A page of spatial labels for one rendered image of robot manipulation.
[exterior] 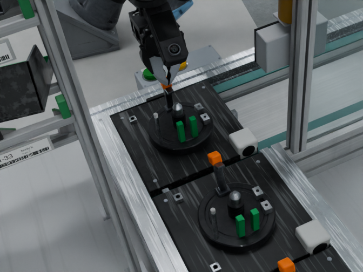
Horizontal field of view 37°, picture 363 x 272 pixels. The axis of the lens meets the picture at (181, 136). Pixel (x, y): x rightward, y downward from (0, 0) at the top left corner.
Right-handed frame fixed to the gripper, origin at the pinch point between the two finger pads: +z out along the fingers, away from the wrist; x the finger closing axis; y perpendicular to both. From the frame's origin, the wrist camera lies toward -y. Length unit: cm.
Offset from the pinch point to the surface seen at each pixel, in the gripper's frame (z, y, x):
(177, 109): 4.2, -4.0, 0.3
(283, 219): 11.6, -32.7, -7.4
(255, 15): 108, 147, -100
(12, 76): -27.3, -18.6, 26.7
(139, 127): 11.5, 2.3, 7.7
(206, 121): 8.5, -6.1, -4.7
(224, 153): 11.5, -13.3, -5.2
